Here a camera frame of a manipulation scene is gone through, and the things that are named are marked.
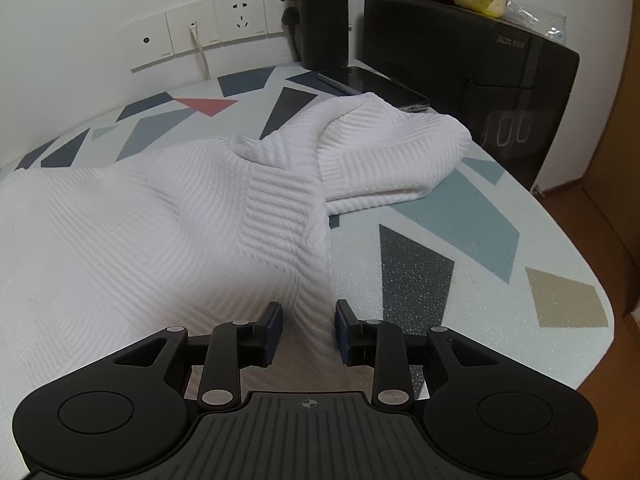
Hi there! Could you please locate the black box appliance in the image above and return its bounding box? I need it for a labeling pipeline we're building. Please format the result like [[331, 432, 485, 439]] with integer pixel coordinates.
[[362, 0, 581, 188]]

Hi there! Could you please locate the clear plastic bag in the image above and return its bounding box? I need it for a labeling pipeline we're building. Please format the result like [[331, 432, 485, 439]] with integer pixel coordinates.
[[505, 0, 568, 45]]

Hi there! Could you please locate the black smartphone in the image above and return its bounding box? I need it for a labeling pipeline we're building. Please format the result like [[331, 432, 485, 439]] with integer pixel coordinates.
[[316, 66, 431, 113]]

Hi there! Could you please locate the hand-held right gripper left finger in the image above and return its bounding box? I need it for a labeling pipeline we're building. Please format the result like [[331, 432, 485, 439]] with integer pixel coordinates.
[[112, 301, 283, 411]]

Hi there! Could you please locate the white ribbed sweater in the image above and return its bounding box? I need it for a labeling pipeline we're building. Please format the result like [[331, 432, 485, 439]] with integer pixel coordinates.
[[0, 91, 473, 396]]

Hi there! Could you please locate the black water bottle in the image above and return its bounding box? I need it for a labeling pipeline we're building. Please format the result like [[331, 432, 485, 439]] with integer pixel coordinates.
[[290, 0, 349, 70]]

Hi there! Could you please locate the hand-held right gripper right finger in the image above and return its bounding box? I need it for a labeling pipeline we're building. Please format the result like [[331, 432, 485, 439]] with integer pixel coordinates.
[[335, 299, 506, 411]]

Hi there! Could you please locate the white wall socket panel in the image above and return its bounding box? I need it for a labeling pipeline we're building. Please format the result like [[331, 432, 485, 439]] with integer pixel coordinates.
[[119, 0, 301, 72]]

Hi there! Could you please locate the white plugged cable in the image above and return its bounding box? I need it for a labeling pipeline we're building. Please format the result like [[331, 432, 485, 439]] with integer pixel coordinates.
[[189, 21, 211, 82]]

